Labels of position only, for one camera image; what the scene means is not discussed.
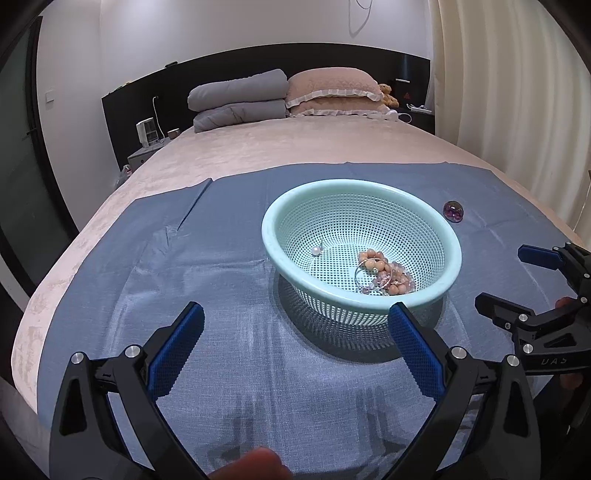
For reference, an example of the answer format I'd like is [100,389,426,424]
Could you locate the silver hoop bangle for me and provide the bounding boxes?
[353,257,393,295]

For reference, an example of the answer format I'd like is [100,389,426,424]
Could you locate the right hand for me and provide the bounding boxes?
[553,297,591,393]

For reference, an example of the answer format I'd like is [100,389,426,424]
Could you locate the left hand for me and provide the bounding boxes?
[208,447,293,480]

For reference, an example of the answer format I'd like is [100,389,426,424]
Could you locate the iridescent purple glass stone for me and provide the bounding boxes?
[443,200,464,223]

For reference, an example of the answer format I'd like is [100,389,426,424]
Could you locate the mint green plastic basket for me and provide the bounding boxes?
[262,179,462,326]

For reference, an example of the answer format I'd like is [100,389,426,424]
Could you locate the cream curtain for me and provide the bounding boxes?
[429,1,590,240]

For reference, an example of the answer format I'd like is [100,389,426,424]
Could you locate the black bedside table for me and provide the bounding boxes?
[407,104,436,135]

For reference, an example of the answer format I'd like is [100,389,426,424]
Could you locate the blue grey cloth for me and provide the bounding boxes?
[36,161,574,476]

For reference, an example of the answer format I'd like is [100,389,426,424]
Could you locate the brown teddy bear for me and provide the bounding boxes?
[379,83,399,109]

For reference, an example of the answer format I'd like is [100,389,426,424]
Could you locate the pink frilled pillow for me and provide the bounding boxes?
[286,67,391,117]

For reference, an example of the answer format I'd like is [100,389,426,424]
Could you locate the white bedside appliance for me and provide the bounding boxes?
[135,117,159,148]

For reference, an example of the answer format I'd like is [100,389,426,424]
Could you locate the upper grey folded blanket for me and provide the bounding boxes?
[187,69,288,112]

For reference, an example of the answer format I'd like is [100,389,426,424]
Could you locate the black headboard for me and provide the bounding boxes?
[102,43,431,166]

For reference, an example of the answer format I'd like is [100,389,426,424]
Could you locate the pale crystal bead bracelet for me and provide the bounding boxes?
[359,262,408,296]

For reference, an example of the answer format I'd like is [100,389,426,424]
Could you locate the orange bead bracelet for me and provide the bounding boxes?
[358,248,415,296]

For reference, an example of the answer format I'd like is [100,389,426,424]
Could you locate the white charger with cable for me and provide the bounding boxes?
[385,109,413,124]

